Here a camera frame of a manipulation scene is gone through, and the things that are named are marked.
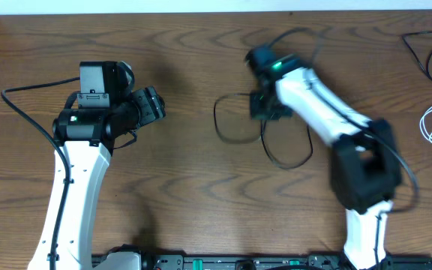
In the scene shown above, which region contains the black usb cable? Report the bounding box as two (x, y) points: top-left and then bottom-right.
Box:
(212, 92), (314, 170)
(401, 30), (432, 90)

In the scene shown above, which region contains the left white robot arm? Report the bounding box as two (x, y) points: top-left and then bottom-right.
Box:
(28, 61), (166, 269)

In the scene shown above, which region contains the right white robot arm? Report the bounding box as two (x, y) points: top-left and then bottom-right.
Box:
(245, 44), (402, 269)

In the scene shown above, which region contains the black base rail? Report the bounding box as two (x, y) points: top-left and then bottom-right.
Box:
(91, 245), (432, 270)

